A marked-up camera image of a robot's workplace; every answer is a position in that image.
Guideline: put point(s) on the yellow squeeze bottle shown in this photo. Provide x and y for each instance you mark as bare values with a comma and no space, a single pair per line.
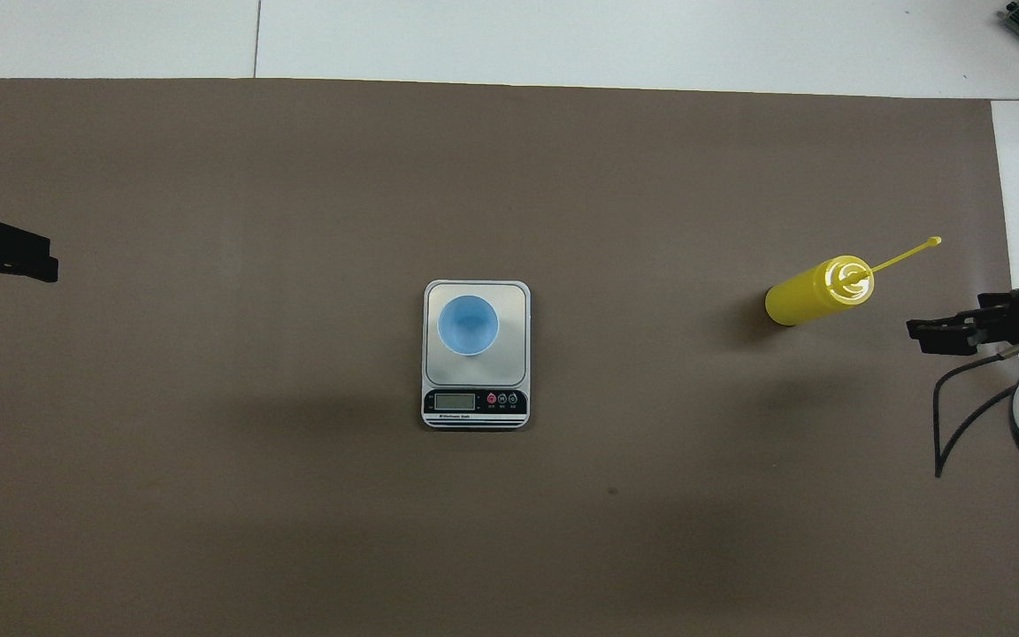
806,296

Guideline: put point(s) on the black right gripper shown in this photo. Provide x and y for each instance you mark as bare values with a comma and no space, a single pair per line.
1018,314

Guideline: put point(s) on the silver digital kitchen scale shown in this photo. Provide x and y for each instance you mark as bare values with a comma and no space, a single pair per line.
474,402

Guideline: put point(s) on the brown table mat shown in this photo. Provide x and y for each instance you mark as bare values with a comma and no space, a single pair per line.
474,531

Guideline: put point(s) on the light blue plastic cup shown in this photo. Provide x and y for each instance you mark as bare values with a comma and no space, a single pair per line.
468,326

